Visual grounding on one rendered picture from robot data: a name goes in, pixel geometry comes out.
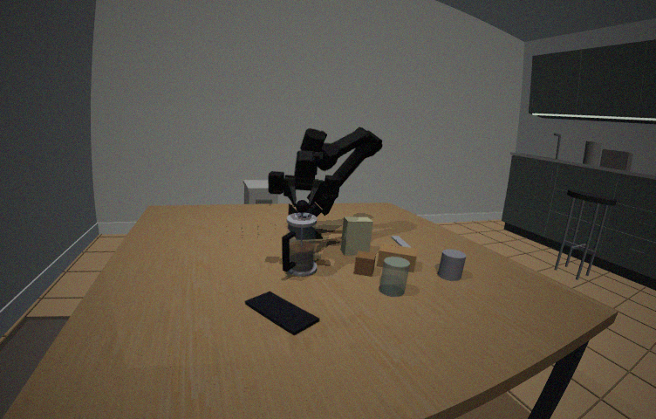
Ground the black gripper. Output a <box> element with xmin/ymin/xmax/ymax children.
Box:
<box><xmin>268</xmin><ymin>169</ymin><xmax>340</xmax><ymax>208</ymax></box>

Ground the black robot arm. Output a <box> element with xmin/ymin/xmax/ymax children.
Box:
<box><xmin>295</xmin><ymin>127</ymin><xmax>383</xmax><ymax>216</ymax></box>

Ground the grey flat bar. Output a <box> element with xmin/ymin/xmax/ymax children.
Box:
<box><xmin>391</xmin><ymin>236</ymin><xmax>412</xmax><ymax>248</ymax></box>

